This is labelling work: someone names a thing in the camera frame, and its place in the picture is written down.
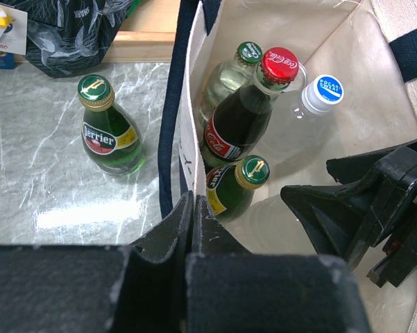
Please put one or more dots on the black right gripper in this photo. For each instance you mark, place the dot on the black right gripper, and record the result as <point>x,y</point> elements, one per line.
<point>378,208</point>

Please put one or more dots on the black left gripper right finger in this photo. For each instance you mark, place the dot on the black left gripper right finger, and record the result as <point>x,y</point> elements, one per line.
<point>232,290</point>

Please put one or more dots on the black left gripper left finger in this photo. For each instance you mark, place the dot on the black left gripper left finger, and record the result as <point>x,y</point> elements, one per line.
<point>138,287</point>

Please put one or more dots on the green glass bottle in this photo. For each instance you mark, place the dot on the green glass bottle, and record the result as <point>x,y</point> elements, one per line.
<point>230,188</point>
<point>109,134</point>

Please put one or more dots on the silver red soda can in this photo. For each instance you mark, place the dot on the silver red soda can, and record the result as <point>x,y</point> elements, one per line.
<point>301,79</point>

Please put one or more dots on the dark cola glass bottle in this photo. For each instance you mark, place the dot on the dark cola glass bottle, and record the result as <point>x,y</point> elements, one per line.
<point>241,119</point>

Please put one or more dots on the beige canvas tote bag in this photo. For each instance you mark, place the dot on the beige canvas tote bag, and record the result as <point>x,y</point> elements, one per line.
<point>348,39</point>

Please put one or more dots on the clear soda water bottle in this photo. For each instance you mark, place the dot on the clear soda water bottle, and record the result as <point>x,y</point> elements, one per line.
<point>227,77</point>

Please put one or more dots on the wooden clothes rack stand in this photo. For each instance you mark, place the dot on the wooden clothes rack stand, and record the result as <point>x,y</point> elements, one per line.
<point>147,34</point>

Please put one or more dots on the dark patterned hanging jacket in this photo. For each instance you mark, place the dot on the dark patterned hanging jacket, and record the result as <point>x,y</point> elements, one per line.
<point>68,37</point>

